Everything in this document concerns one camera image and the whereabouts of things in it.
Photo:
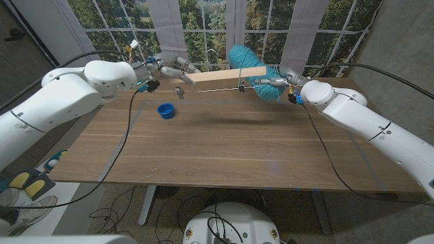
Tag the white robot chest edge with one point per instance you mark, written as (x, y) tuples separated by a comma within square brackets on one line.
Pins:
[(68, 239)]

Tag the teal and white floor device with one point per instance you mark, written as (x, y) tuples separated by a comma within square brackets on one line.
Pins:
[(54, 161)]

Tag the yellow and black foot pedal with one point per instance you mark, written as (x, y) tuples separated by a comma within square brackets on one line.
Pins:
[(19, 179), (37, 188)]

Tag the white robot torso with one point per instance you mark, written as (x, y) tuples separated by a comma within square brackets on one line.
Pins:
[(234, 223)]

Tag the teal yarn skein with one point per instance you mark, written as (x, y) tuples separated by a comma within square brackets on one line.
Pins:
[(247, 59)]

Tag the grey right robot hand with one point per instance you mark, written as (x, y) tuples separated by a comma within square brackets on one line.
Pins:
[(295, 78)]

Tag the printed window backdrop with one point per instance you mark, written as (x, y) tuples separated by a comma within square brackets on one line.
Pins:
[(169, 27)]

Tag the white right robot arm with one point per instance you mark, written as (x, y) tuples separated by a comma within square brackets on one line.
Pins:
[(366, 122)]

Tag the wooden hanger bar with clips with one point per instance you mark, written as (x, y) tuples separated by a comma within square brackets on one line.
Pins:
[(223, 74)]

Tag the grey sneaker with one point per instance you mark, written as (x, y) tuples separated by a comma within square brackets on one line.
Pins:
[(34, 211), (8, 198)]

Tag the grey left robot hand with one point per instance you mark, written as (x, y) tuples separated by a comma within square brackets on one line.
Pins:
[(173, 62)]

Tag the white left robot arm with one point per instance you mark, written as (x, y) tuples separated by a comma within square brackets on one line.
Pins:
[(61, 105)]

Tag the black round floor fixture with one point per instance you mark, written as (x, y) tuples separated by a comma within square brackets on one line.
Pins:
[(167, 192)]

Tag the small blue cup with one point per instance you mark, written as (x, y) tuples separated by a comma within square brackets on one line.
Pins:
[(165, 111)]

